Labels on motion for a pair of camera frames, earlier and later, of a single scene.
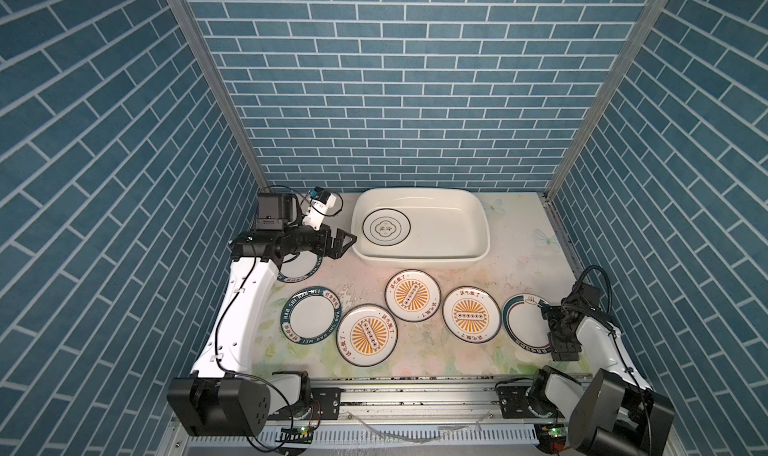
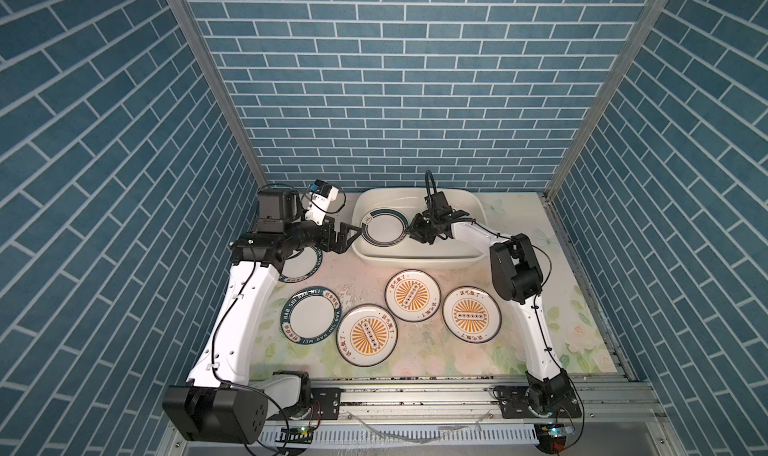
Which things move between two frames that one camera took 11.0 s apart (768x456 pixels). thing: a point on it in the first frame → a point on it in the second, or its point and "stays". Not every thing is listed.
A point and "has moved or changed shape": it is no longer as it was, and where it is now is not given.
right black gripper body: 560,341 → 428,227
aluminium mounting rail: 392,402 stays
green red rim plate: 525,324 has moved or changed shape
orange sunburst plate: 412,295 stays
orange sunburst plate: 366,335 stays
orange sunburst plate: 472,314 stays
